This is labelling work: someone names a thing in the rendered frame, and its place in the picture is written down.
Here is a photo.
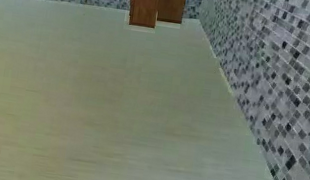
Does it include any brown wooden cabinet white top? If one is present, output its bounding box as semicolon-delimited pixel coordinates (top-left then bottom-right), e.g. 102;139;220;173
155;0;188;25
124;0;161;29

